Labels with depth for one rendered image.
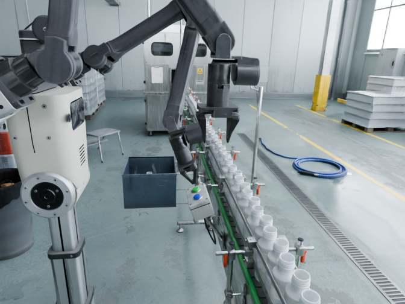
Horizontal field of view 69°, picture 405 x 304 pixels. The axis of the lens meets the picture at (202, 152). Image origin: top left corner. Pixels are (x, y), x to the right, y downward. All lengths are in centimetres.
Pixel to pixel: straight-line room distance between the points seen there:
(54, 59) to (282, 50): 1165
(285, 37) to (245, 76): 1149
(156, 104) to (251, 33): 668
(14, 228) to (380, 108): 716
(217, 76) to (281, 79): 1153
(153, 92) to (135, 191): 421
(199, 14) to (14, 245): 250
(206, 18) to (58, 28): 32
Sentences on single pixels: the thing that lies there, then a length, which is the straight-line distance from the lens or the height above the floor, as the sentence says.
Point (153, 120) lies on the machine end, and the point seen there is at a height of 32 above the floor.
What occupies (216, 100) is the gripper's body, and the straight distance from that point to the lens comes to 74.
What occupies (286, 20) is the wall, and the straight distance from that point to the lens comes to 1227.
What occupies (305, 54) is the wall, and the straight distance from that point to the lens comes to 1258.
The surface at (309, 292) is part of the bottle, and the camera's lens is 70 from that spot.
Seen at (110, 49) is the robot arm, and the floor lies 162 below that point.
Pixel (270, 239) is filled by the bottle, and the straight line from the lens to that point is 85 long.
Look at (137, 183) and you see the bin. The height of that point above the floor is 90.
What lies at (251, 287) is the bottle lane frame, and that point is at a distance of 92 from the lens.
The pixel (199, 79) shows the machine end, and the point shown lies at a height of 113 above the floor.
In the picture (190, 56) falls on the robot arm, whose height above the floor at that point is 161.
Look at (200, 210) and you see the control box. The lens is 109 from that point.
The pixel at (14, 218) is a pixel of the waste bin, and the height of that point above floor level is 36.
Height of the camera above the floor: 162
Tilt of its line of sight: 18 degrees down
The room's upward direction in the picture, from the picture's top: 2 degrees clockwise
